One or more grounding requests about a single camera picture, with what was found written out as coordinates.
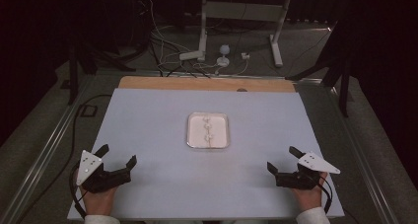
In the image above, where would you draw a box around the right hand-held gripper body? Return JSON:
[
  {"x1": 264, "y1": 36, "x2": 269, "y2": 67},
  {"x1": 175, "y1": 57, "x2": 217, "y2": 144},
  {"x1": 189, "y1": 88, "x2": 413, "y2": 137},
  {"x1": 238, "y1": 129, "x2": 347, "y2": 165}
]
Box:
[{"x1": 275, "y1": 151, "x2": 341, "y2": 190}]

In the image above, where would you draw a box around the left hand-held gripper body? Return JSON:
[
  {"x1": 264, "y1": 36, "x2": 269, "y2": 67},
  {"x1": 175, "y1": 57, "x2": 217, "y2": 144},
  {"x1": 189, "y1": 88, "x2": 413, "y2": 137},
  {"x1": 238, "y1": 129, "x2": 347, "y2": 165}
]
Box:
[{"x1": 76, "y1": 149, "x2": 132, "y2": 194}]

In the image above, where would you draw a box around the white square tray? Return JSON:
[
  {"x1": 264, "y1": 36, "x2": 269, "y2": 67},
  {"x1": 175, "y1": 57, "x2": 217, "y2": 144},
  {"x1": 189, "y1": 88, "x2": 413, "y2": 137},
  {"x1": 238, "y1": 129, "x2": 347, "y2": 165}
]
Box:
[{"x1": 186, "y1": 112, "x2": 231, "y2": 150}]

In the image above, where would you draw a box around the person's right hand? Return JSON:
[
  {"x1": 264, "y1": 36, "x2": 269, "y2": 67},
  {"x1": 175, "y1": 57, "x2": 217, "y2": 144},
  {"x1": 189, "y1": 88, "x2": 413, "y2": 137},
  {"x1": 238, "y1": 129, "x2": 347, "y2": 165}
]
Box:
[{"x1": 290, "y1": 172, "x2": 329, "y2": 212}]

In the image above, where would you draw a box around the person's left hand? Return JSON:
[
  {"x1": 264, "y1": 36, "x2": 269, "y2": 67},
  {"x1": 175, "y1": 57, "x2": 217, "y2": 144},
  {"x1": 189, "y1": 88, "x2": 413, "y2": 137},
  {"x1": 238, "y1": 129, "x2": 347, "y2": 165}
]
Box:
[{"x1": 76, "y1": 170, "x2": 119, "y2": 217}]

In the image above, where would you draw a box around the black square floor socket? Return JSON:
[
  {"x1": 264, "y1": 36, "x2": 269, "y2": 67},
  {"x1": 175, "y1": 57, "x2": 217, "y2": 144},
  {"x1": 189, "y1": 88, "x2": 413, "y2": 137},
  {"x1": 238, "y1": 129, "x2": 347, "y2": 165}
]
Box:
[{"x1": 79, "y1": 105, "x2": 99, "y2": 118}]

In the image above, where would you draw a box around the light blue table mat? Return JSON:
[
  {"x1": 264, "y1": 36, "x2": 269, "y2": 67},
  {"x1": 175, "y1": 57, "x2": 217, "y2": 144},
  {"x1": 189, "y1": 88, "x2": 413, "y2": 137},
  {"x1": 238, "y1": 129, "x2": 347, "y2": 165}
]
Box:
[{"x1": 67, "y1": 87, "x2": 345, "y2": 221}]

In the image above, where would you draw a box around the black tripod stand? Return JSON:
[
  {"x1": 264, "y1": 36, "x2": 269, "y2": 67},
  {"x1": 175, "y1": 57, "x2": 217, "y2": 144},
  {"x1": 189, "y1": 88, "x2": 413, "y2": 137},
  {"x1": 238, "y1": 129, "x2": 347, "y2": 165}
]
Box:
[
  {"x1": 285, "y1": 20, "x2": 351, "y2": 118},
  {"x1": 67, "y1": 36, "x2": 137, "y2": 106}
]

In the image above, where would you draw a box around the wooden table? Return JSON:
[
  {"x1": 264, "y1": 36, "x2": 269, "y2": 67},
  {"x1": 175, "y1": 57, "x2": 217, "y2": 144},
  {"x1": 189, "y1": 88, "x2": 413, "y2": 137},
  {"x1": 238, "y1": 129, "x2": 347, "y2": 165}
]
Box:
[{"x1": 117, "y1": 75, "x2": 297, "y2": 94}]

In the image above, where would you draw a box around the white power strip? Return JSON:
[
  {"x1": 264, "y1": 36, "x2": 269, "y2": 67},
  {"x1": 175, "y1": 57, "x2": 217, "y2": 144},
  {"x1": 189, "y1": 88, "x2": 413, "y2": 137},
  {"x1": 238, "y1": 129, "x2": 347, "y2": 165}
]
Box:
[{"x1": 178, "y1": 49, "x2": 205, "y2": 62}]

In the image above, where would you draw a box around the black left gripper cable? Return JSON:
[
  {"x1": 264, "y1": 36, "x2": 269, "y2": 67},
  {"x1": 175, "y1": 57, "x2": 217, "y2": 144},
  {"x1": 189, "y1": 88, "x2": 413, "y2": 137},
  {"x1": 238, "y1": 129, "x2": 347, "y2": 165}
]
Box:
[{"x1": 68, "y1": 164, "x2": 89, "y2": 219}]

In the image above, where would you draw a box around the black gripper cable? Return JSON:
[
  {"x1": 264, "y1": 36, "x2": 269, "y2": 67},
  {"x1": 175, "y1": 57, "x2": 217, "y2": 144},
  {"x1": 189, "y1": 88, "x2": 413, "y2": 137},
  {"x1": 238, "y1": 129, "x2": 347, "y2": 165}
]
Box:
[
  {"x1": 315, "y1": 176, "x2": 333, "y2": 215},
  {"x1": 68, "y1": 164, "x2": 89, "y2": 219}
]

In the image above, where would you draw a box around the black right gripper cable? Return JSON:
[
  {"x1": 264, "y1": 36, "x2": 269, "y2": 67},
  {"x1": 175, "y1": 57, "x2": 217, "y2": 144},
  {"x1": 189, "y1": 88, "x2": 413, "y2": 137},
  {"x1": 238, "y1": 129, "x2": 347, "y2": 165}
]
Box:
[{"x1": 315, "y1": 176, "x2": 333, "y2": 215}]

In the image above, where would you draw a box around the black floor cable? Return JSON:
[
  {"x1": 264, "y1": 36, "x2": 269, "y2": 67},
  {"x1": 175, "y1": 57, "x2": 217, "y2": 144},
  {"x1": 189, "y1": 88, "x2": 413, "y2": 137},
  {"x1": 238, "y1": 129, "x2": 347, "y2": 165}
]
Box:
[{"x1": 14, "y1": 94, "x2": 112, "y2": 224}]

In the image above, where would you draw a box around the metal floor rail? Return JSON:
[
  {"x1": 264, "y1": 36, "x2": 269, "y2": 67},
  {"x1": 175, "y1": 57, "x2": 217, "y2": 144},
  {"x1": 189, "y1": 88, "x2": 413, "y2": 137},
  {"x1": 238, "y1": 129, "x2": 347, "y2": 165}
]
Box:
[
  {"x1": 0, "y1": 75, "x2": 97, "y2": 224},
  {"x1": 328, "y1": 85, "x2": 400, "y2": 224}
]

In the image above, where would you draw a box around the tangle of black cables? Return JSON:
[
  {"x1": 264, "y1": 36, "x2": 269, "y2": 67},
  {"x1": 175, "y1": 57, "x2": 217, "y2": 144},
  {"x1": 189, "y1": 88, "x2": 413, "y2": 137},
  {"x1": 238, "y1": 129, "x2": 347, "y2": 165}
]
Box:
[{"x1": 148, "y1": 33, "x2": 212, "y2": 79}]

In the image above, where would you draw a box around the white cable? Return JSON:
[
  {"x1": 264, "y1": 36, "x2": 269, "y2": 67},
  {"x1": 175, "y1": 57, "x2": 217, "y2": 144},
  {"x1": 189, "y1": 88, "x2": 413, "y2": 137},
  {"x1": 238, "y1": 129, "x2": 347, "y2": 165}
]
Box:
[{"x1": 143, "y1": 0, "x2": 200, "y2": 54}]

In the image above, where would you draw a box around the white metal stand frame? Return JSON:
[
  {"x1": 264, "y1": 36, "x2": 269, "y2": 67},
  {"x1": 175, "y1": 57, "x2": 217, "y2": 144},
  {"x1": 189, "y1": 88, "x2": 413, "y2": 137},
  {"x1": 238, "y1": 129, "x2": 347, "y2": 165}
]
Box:
[{"x1": 197, "y1": 0, "x2": 295, "y2": 68}]

